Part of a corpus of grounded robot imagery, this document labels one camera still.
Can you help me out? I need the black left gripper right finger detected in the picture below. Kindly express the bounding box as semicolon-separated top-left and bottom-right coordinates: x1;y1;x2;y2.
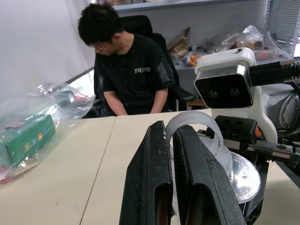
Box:
173;125;247;225

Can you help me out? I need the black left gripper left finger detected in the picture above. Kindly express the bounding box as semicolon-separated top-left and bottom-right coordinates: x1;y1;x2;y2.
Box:
119;120;174;225

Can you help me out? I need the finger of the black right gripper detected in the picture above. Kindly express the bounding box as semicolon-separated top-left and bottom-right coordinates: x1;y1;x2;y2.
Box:
241;159;269;225

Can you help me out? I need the black office chair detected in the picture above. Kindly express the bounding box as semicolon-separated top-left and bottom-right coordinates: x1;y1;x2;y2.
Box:
93;15;195;118

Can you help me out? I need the pile of clear plastic bags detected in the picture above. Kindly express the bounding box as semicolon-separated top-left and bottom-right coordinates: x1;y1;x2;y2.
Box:
178;24;291;68

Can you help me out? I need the brown cardboard box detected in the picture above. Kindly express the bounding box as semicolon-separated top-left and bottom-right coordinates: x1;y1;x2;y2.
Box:
166;27;191;60

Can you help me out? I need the person in black t-shirt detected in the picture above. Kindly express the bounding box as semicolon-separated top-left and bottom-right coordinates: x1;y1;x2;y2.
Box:
78;3;179;117

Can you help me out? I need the grey metal shelf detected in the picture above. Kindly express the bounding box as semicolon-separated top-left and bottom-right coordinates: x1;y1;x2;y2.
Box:
112;0;300;71

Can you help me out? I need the clear plastic bag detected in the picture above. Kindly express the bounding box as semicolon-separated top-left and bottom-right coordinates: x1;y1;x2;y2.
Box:
0;82;96;184

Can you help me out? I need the green cardboard box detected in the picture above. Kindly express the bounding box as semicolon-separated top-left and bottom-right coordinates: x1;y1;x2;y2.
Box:
0;114;56;168

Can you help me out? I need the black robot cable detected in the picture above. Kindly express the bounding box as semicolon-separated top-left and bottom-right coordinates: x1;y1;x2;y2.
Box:
249;58;300;87

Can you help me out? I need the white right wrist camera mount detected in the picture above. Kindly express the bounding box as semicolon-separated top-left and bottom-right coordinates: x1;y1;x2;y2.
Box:
194;47;278;143

